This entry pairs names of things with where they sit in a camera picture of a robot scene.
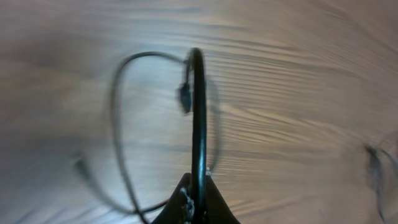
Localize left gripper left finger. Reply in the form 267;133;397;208
152;173;192;224

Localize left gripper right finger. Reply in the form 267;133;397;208
205;175;240;224

